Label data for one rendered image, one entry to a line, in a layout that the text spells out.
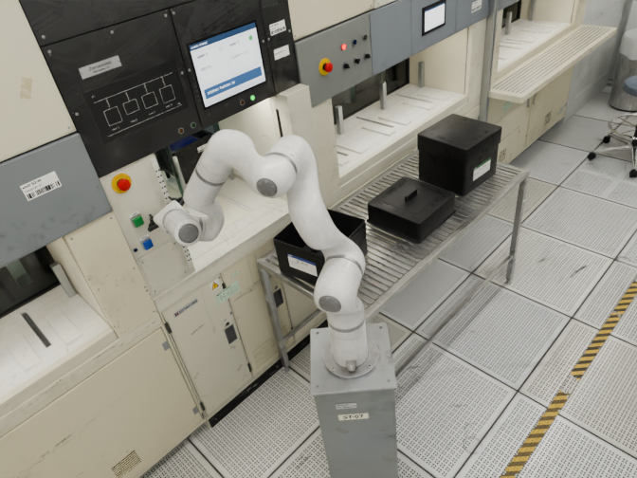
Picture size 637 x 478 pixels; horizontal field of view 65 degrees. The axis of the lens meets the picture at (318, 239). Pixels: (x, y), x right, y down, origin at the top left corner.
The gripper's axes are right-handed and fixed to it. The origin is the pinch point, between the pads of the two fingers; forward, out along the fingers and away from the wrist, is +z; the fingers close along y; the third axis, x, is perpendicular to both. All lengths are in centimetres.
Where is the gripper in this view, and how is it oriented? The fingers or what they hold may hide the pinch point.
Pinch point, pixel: (162, 209)
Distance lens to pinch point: 183.3
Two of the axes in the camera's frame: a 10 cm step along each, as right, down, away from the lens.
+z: -5.1, -2.8, 8.2
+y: 7.0, -6.8, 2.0
